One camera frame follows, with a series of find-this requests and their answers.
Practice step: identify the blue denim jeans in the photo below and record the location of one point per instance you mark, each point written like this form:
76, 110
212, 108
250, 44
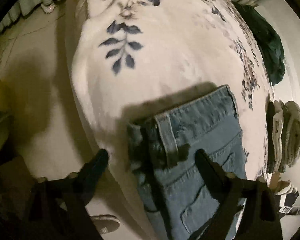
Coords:
162, 149

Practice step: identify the floral bed sheet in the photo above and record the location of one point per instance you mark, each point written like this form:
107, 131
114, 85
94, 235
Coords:
136, 57

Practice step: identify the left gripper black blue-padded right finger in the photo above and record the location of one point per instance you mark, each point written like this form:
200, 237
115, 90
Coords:
225, 187

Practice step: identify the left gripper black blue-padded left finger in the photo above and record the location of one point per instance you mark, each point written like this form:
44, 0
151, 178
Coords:
84, 183

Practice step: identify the black white jacket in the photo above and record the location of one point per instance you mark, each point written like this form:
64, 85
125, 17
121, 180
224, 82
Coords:
285, 202

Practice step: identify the stack of folded clothes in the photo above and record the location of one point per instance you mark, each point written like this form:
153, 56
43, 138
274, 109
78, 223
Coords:
277, 157

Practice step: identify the dark green velvet blanket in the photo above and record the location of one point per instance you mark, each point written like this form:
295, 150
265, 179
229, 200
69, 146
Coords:
268, 41

